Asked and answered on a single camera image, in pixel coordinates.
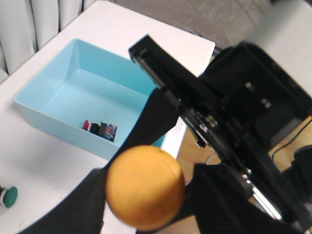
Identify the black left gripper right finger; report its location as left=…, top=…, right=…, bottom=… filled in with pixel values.
left=191, top=164, right=302, bottom=234

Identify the grey curtain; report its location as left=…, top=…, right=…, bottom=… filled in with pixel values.
left=0, top=0, right=93, bottom=82

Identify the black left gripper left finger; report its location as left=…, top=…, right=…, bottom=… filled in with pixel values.
left=21, top=168, right=107, bottom=234

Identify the black cable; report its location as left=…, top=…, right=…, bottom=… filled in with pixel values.
left=271, top=117, right=312, bottom=161

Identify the right green push button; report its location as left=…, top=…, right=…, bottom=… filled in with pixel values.
left=0, top=186, right=18, bottom=208

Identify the light blue plastic box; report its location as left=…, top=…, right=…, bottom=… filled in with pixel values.
left=15, top=39, right=155, bottom=160

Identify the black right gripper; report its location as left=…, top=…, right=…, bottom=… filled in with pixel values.
left=109, top=36, right=312, bottom=232

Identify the yellow button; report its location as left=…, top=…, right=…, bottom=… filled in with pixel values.
left=106, top=145, right=185, bottom=231

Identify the red button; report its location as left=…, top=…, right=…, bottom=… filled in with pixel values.
left=82, top=119, right=117, bottom=142

